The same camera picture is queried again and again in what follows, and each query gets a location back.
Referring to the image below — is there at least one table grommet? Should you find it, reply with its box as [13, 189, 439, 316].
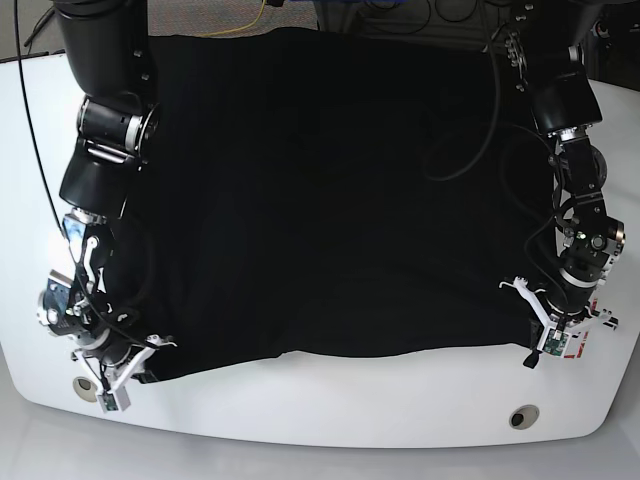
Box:
[72, 377, 97, 403]
[509, 405, 540, 430]

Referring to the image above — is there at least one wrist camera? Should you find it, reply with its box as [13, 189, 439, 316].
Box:
[97, 387, 131, 413]
[538, 329, 571, 357]

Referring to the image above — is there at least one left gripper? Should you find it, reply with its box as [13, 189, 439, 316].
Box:
[499, 274, 619, 369]

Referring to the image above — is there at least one red tape rectangle marking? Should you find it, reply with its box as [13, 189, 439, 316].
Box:
[561, 298, 599, 359]

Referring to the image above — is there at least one black t-shirt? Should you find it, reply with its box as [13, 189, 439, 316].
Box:
[105, 28, 553, 382]

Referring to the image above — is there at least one left table grommet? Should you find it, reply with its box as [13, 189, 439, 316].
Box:
[72, 377, 97, 403]

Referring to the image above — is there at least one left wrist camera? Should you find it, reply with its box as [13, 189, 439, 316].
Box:
[538, 329, 571, 357]

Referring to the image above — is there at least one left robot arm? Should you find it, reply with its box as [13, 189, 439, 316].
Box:
[505, 1, 626, 368]

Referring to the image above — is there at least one yellow cable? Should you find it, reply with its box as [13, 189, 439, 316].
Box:
[207, 0, 274, 39]

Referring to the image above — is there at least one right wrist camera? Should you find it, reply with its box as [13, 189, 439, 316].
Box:
[97, 387, 131, 413]

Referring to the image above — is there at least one right table grommet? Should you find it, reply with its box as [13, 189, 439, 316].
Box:
[509, 405, 540, 430]

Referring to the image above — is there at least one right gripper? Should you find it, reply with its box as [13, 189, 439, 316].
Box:
[71, 329, 178, 395]

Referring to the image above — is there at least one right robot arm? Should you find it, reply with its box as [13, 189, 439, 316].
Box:
[37, 1, 175, 411]

